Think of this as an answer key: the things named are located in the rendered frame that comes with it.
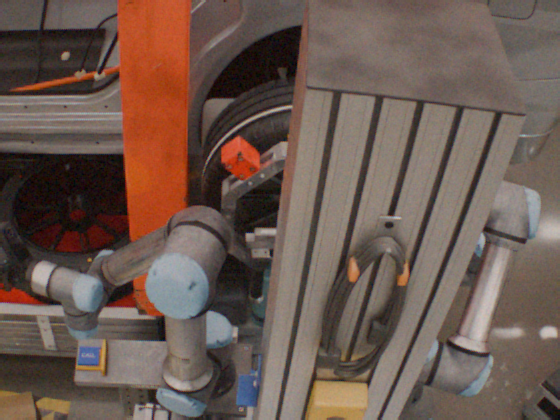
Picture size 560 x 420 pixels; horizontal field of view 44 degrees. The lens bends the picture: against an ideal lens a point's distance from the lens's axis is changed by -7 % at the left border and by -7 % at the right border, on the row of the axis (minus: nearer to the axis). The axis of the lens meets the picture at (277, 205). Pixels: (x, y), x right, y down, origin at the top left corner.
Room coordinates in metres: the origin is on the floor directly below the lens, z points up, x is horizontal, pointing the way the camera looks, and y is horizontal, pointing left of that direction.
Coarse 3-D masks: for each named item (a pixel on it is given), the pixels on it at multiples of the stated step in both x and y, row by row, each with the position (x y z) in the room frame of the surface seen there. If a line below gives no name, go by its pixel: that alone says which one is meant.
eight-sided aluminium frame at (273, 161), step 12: (264, 156) 1.58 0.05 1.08; (276, 156) 1.55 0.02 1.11; (264, 168) 1.53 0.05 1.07; (276, 168) 1.54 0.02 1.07; (228, 180) 1.56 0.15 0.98; (252, 180) 1.53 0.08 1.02; (264, 180) 1.53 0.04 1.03; (228, 192) 1.52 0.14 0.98; (240, 192) 1.52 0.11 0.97; (228, 204) 1.52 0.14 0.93; (228, 216) 1.53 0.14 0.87; (240, 240) 1.57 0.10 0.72; (240, 252) 1.53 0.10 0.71
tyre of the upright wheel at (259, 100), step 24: (240, 96) 1.82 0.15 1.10; (264, 96) 1.77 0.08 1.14; (288, 96) 1.75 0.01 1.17; (216, 120) 1.80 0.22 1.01; (240, 120) 1.70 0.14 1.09; (264, 120) 1.66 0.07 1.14; (288, 120) 1.64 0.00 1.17; (216, 144) 1.68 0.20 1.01; (264, 144) 1.61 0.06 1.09; (216, 168) 1.60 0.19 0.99; (216, 192) 1.60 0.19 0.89
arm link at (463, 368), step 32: (512, 192) 1.25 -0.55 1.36; (512, 224) 1.19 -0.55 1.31; (480, 256) 1.18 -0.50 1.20; (512, 256) 1.16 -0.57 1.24; (480, 288) 1.11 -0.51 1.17; (480, 320) 1.05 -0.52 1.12; (448, 352) 1.00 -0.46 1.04; (480, 352) 0.99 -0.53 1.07; (448, 384) 0.94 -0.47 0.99; (480, 384) 0.93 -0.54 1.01
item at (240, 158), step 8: (240, 136) 1.59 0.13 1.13; (232, 144) 1.57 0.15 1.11; (240, 144) 1.56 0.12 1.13; (248, 144) 1.59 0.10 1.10; (224, 152) 1.56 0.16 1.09; (232, 152) 1.54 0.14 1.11; (240, 152) 1.53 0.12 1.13; (248, 152) 1.56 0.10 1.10; (256, 152) 1.59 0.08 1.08; (224, 160) 1.53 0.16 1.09; (232, 160) 1.52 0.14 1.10; (240, 160) 1.52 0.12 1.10; (248, 160) 1.53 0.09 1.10; (256, 160) 1.55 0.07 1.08; (232, 168) 1.52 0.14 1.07; (240, 168) 1.52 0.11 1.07; (248, 168) 1.53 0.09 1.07; (256, 168) 1.53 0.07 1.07; (240, 176) 1.52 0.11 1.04; (248, 176) 1.53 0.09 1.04
